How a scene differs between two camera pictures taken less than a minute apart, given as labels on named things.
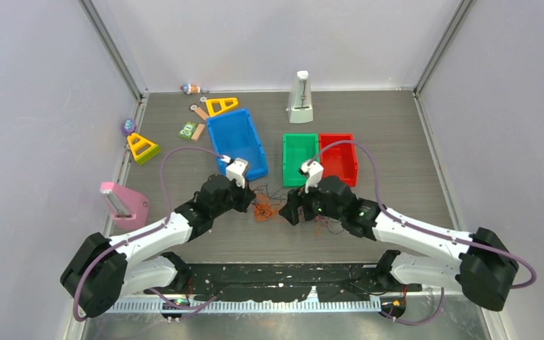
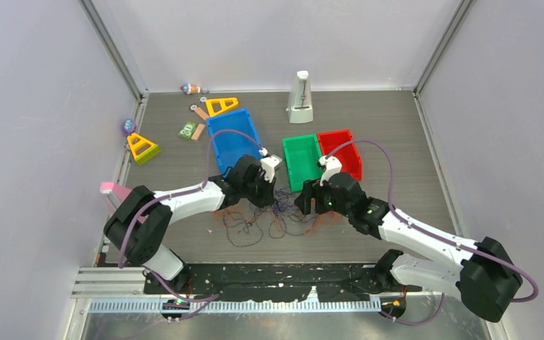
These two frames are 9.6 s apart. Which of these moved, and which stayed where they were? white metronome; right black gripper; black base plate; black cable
Moved: black cable
Stayed: right black gripper; black base plate; white metronome
